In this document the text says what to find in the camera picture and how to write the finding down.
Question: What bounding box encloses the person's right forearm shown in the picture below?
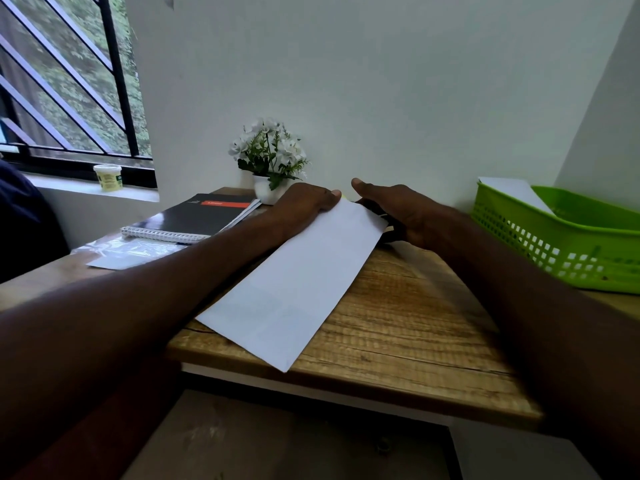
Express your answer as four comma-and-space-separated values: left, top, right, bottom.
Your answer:
435, 209, 640, 480

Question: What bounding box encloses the black backpack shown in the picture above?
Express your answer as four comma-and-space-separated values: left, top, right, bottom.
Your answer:
0, 158, 72, 285

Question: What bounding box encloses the stack of white envelopes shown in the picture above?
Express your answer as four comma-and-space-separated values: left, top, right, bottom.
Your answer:
85, 249, 172, 272

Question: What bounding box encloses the clear plastic sleeve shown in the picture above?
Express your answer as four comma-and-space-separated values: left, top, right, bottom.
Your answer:
71, 235, 189, 272

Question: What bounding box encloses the person's right hand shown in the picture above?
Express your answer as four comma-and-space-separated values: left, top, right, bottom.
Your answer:
349, 177, 462, 251

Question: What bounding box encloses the black window grille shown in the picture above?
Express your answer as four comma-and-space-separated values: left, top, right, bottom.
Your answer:
0, 0, 159, 190

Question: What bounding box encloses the person's left forearm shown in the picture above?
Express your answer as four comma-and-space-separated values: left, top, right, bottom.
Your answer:
0, 209, 291, 480

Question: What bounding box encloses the white flower plant in pot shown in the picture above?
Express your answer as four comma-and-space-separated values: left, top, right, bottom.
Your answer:
227, 117, 310, 207

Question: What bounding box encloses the person's left hand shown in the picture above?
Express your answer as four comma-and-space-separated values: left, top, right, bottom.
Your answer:
269, 182, 343, 244

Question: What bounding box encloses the white window sill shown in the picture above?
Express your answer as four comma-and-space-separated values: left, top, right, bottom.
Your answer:
22, 171, 161, 204

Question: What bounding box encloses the white envelope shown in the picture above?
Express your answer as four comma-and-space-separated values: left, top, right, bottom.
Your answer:
195, 196, 391, 374
477, 176, 557, 217

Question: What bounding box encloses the green plastic basket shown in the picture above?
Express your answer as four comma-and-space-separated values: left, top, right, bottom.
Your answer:
470, 179, 640, 296

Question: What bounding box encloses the small cream jar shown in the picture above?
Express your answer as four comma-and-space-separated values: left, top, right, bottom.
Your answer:
92, 163, 125, 193

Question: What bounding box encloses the black spiral notebook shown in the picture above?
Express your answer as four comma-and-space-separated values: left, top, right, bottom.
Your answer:
119, 192, 263, 245

